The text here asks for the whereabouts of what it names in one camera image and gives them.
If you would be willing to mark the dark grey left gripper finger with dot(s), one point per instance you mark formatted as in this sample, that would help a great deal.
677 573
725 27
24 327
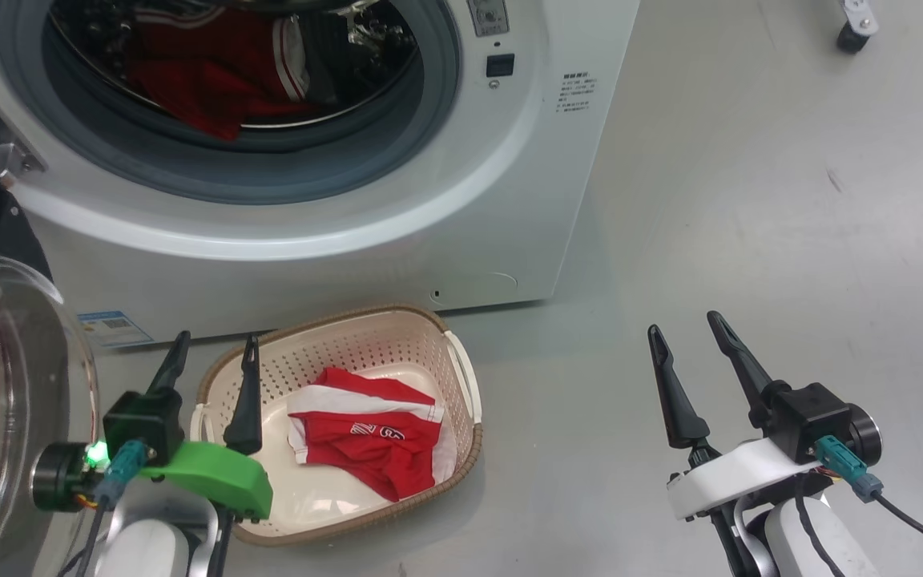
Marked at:
247 417
173 365

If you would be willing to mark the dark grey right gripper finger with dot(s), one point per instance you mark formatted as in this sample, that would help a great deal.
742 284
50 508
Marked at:
742 365
682 417

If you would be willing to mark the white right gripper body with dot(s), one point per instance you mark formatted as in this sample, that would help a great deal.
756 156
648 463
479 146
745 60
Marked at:
726 481

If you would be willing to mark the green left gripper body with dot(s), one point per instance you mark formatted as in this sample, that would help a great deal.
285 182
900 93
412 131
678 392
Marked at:
221 477

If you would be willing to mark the red shorts with white band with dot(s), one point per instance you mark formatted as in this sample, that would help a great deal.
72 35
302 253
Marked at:
365 449

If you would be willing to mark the red jersey with striped trim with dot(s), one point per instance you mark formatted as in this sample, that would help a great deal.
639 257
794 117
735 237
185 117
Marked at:
213 88

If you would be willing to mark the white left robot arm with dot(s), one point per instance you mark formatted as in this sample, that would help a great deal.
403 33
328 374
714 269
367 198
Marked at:
141 553

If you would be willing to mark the cream perforated laundry basket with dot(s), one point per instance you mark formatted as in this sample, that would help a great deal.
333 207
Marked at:
429 353

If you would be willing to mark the white front-load washing machine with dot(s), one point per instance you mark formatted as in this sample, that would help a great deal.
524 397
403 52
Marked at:
349 240

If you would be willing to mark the blue energy label sticker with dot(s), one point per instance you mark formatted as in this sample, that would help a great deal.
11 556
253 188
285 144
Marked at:
113 328

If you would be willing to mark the metal cart leg with caster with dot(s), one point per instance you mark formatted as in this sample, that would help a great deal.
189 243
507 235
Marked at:
858 24

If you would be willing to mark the grey warning sticker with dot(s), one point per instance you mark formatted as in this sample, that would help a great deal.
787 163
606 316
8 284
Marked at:
489 16

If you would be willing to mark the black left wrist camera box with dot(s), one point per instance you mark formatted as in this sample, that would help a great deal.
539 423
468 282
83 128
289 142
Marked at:
145 425

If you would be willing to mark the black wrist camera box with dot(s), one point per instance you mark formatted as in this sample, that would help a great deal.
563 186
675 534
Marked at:
145 425
810 417

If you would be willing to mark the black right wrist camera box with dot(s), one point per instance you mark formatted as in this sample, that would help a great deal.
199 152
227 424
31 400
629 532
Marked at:
810 417

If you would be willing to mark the teal left camera connector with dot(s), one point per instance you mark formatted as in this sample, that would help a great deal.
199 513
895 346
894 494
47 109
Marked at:
121 473

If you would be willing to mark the teal camera connector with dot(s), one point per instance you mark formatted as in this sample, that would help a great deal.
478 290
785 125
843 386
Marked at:
846 469
121 473

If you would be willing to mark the teal right camera connector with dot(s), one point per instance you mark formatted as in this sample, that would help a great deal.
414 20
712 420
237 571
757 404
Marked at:
846 469

